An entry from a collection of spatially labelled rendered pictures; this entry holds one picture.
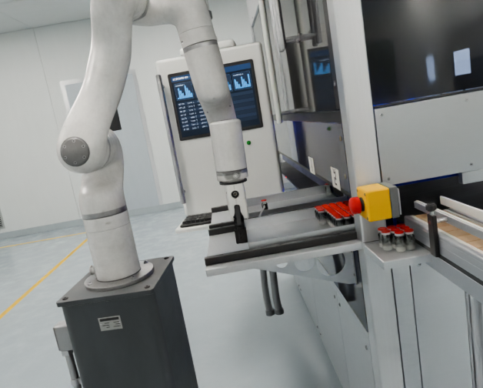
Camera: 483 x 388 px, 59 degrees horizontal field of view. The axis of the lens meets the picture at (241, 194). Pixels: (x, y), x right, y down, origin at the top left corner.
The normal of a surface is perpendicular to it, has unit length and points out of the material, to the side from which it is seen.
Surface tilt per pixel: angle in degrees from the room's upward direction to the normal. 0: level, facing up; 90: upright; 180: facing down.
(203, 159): 90
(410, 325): 90
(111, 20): 128
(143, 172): 90
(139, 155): 90
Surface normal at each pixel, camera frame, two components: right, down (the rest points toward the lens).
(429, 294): 0.04, 0.18
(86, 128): 0.22, -0.26
